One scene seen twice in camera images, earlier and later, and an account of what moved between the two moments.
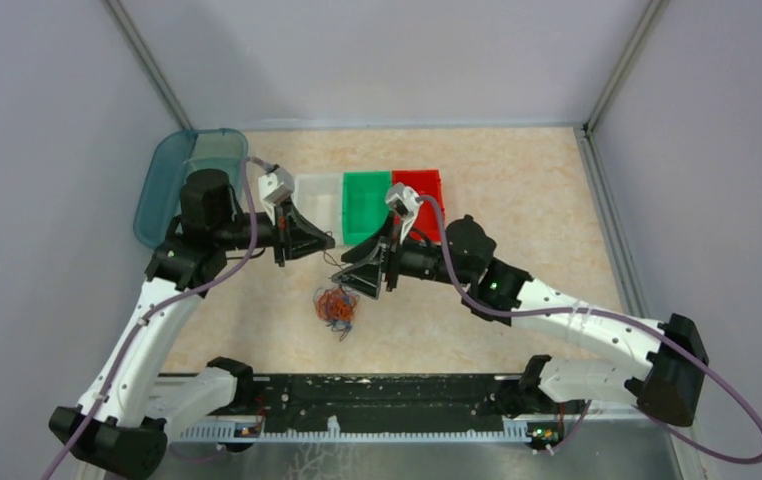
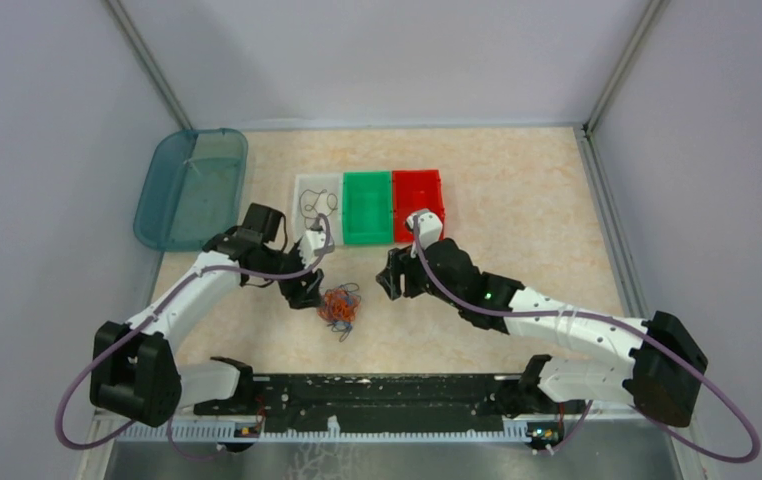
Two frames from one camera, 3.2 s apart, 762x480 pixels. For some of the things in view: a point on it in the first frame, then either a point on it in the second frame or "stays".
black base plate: (282, 400) stays
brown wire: (340, 265) to (308, 206)
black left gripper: (291, 232) to (303, 296)
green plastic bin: (364, 207) stays
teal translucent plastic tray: (163, 164) stays
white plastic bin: (319, 199) stays
